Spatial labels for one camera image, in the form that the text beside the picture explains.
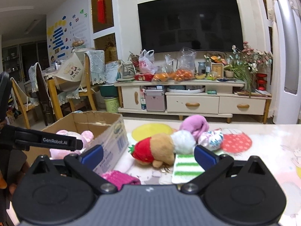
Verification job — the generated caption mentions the potted flower plant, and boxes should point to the potted flower plant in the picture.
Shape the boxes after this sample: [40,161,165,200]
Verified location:
[223,41,273,97]

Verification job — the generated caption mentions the purple fleece hat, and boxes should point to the purple fleece hat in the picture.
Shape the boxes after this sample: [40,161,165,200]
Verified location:
[179,115,209,141]

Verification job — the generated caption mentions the white air conditioner tower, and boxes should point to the white air conditioner tower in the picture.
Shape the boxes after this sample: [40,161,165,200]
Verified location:
[272,0,300,124]

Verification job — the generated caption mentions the magenta knitted hat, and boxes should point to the magenta knitted hat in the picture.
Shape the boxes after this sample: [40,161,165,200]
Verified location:
[101,170,141,191]

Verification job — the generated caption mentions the floral white knotted cloth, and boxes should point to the floral white knotted cloth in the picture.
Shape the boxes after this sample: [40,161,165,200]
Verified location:
[198,130,224,151]

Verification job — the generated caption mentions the white fluffy pompom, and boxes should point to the white fluffy pompom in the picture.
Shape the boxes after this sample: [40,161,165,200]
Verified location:
[170,130,196,155]

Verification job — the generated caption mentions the cardboard box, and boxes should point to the cardboard box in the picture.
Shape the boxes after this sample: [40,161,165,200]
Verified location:
[23,110,130,177]

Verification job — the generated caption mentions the wooden dining chair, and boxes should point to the wooden dining chair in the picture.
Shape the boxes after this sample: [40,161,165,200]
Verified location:
[46,50,99,120]

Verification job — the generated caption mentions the red stacked stand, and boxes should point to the red stacked stand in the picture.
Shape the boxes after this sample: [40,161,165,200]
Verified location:
[256,73,267,91]

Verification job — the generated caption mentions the wooden picture frame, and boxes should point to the wooden picture frame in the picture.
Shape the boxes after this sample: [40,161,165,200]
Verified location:
[211,63,223,79]

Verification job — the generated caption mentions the green striped white cloth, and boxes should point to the green striped white cloth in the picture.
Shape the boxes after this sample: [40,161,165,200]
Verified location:
[171,155,204,184]

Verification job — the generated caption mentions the bag of oranges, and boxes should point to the bag of oranges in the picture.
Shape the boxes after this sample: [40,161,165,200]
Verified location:
[174,47,196,82]

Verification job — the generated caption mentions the brown strawberry plush bear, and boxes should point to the brown strawberry plush bear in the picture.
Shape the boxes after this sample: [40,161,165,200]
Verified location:
[128,133,175,168]

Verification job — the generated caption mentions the green trash bin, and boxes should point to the green trash bin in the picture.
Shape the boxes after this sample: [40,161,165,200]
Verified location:
[104,96,120,113]

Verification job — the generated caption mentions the black television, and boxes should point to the black television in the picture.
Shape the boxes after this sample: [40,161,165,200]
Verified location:
[138,0,243,53]

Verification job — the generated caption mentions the pink pig plush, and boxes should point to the pink pig plush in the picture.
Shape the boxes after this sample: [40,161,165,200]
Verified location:
[47,130,94,160]

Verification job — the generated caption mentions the white red plastic bag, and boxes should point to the white red plastic bag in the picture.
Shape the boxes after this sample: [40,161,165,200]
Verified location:
[139,50,158,75]

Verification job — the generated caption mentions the pink storage box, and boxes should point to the pink storage box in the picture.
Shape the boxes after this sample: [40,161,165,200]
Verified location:
[145,89,166,112]

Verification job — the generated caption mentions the cream TV cabinet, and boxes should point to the cream TV cabinet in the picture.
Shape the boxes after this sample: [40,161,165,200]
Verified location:
[115,80,271,124]

